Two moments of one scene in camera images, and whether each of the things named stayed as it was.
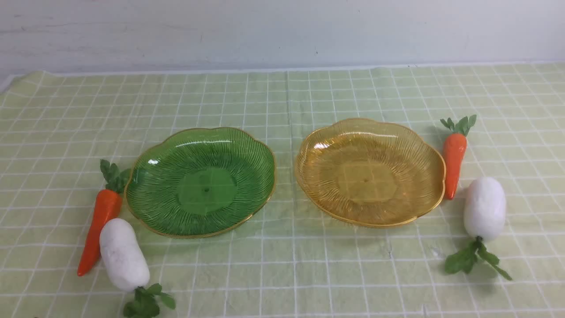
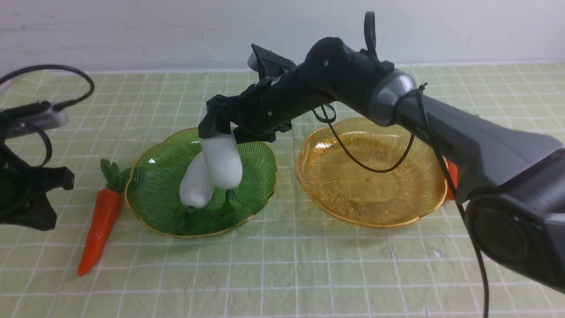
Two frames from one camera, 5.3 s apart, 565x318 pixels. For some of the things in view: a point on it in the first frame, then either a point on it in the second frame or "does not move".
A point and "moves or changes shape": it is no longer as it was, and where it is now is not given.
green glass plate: x=199 y=182 does not move
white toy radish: x=127 y=268 to x=196 y=189
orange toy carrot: x=108 y=206 does not move
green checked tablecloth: x=296 y=261 does not move
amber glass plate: x=366 y=173 does not move
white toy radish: x=484 y=215 moves or changes shape
